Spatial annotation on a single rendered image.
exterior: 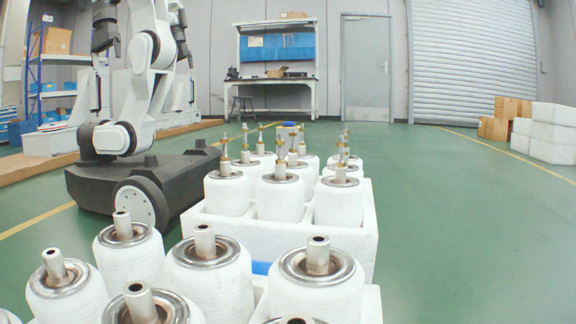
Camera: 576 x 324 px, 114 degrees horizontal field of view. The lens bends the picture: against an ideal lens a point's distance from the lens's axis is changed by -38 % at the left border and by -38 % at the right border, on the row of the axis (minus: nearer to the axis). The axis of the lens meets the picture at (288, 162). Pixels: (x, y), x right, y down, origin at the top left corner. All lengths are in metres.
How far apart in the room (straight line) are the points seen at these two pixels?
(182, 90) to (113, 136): 3.22
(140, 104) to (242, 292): 0.91
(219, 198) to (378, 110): 5.24
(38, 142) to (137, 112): 1.61
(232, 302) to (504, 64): 6.52
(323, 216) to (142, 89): 0.78
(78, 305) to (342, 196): 0.44
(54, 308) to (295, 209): 0.46
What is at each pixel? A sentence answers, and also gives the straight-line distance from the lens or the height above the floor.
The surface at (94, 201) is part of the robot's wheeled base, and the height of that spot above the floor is 0.08.
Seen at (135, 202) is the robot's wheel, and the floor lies 0.12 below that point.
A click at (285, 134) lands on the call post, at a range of 0.96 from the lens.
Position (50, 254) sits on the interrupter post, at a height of 0.28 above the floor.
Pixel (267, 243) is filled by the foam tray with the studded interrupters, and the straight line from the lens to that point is 0.57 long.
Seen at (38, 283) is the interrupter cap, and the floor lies 0.25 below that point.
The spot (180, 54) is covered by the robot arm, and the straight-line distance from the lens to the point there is 1.35.
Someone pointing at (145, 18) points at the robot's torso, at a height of 0.73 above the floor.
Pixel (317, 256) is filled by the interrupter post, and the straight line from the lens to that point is 0.28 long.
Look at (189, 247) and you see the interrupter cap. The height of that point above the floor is 0.25.
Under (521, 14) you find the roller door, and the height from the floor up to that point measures 2.61.
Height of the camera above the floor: 0.41
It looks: 12 degrees down
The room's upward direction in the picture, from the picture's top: straight up
